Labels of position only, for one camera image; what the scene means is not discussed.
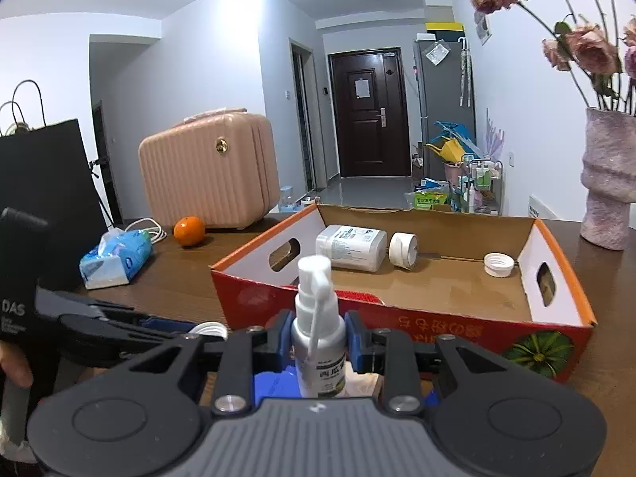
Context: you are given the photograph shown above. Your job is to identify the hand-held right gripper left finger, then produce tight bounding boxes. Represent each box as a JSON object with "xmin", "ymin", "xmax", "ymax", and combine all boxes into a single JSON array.
[{"xmin": 112, "ymin": 309, "xmax": 296, "ymax": 415}]

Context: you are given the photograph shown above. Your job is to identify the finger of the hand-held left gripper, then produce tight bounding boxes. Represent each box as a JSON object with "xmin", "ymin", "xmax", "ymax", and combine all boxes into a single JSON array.
[
  {"xmin": 57, "ymin": 312, "xmax": 229, "ymax": 367},
  {"xmin": 36, "ymin": 288, "xmax": 197, "ymax": 333}
]

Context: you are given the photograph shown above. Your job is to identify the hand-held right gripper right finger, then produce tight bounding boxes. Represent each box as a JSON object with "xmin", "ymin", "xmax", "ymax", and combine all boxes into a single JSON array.
[{"xmin": 344, "ymin": 309, "xmax": 527, "ymax": 415}]

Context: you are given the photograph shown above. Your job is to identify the white spray bottle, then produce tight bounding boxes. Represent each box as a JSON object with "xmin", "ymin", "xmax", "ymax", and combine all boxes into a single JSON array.
[{"xmin": 289, "ymin": 256, "xmax": 347, "ymax": 399}]

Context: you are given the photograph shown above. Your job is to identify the white and red lint brush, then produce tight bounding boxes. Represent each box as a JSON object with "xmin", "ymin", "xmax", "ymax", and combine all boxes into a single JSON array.
[{"xmin": 333, "ymin": 289, "xmax": 386, "ymax": 306}]

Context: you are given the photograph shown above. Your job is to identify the white ribbed lid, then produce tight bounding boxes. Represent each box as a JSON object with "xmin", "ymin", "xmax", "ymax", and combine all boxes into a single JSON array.
[
  {"xmin": 483, "ymin": 252, "xmax": 514, "ymax": 277},
  {"xmin": 191, "ymin": 323, "xmax": 229, "ymax": 339}
]

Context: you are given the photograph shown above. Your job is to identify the red cardboard box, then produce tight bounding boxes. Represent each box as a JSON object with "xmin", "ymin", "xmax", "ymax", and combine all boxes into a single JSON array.
[{"xmin": 209, "ymin": 203, "xmax": 596, "ymax": 383}]

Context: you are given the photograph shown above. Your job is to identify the large white plastic bottle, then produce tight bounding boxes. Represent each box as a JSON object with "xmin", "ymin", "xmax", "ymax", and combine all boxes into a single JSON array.
[{"xmin": 315, "ymin": 225, "xmax": 388, "ymax": 273}]

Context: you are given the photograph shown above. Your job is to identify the person's left hand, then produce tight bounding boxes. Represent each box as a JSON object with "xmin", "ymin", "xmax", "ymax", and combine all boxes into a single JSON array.
[{"xmin": 0, "ymin": 342, "xmax": 33, "ymax": 388}]

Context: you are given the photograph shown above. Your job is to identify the purple blue plastic piece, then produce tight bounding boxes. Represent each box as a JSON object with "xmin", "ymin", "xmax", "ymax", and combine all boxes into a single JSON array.
[{"xmin": 254, "ymin": 372, "xmax": 299, "ymax": 403}]

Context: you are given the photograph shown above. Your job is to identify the blue tissue pack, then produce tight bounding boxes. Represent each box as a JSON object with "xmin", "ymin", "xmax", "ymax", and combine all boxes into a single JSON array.
[{"xmin": 79, "ymin": 227, "xmax": 153, "ymax": 290}]

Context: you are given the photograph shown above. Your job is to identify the black paper bag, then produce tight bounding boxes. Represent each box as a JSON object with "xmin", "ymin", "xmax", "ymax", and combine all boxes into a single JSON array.
[{"xmin": 0, "ymin": 79, "xmax": 110, "ymax": 291}]

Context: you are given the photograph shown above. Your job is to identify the black tripod stand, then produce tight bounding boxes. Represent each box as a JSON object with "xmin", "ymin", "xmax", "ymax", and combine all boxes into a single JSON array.
[{"xmin": 88, "ymin": 156, "xmax": 125, "ymax": 227}]

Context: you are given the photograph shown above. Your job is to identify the orange fruit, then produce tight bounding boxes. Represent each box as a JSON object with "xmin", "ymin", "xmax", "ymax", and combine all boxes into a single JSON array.
[{"xmin": 173, "ymin": 216, "xmax": 206, "ymax": 248}]

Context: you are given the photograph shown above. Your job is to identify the green packages on floor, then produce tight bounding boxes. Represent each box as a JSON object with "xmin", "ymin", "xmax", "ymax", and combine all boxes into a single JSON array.
[{"xmin": 413, "ymin": 189, "xmax": 450, "ymax": 209}]

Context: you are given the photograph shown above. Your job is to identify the pink ribbed suitcase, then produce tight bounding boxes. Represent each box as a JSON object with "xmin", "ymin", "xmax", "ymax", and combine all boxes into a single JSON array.
[{"xmin": 138, "ymin": 108, "xmax": 280, "ymax": 232}]

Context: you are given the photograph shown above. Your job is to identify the dark brown door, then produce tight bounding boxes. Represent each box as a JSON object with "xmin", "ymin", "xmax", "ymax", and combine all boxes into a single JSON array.
[{"xmin": 328, "ymin": 50, "xmax": 412, "ymax": 178}]

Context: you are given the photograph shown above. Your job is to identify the yellow watering can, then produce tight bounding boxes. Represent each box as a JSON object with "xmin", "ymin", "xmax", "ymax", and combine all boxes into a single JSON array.
[{"xmin": 427, "ymin": 139, "xmax": 465, "ymax": 165}]

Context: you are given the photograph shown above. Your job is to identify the grey refrigerator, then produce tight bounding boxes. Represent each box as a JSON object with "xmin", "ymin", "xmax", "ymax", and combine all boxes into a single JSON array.
[{"xmin": 414, "ymin": 37, "xmax": 476, "ymax": 194}]

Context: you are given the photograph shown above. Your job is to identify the white folded umbrella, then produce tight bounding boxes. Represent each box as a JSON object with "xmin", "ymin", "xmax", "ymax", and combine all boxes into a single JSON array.
[{"xmin": 457, "ymin": 36, "xmax": 472, "ymax": 107}]

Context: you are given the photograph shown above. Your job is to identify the pink textured vase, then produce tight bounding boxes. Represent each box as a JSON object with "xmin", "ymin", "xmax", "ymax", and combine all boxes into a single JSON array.
[{"xmin": 580, "ymin": 107, "xmax": 636, "ymax": 250}]

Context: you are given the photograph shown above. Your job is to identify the yellow box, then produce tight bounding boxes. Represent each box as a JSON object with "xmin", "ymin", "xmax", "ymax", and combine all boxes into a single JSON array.
[{"xmin": 426, "ymin": 22, "xmax": 464, "ymax": 41}]

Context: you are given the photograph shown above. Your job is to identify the dried pink roses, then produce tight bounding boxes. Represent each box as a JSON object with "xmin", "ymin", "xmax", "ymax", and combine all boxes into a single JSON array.
[{"xmin": 464, "ymin": 0, "xmax": 636, "ymax": 112}]

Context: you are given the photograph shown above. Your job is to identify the white charging cable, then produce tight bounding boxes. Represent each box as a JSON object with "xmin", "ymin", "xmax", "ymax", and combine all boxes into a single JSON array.
[{"xmin": 124, "ymin": 217, "xmax": 168, "ymax": 245}]

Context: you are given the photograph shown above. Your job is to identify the metal wire trolley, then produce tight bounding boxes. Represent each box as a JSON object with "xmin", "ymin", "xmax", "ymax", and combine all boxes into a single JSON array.
[{"xmin": 460, "ymin": 154, "xmax": 504, "ymax": 214}]

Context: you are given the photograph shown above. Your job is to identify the blue plastic frame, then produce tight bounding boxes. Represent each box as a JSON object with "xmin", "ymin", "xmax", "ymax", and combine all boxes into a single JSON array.
[{"xmin": 431, "ymin": 120, "xmax": 480, "ymax": 157}]

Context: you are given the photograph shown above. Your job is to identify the purple flower wall sticker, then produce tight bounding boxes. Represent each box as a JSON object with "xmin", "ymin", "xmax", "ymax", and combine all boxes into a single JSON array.
[{"xmin": 484, "ymin": 109, "xmax": 505, "ymax": 160}]

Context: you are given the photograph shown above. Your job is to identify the framed wall picture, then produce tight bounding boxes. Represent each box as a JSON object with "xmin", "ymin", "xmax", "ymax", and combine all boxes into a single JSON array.
[{"xmin": 474, "ymin": 10, "xmax": 493, "ymax": 47}]

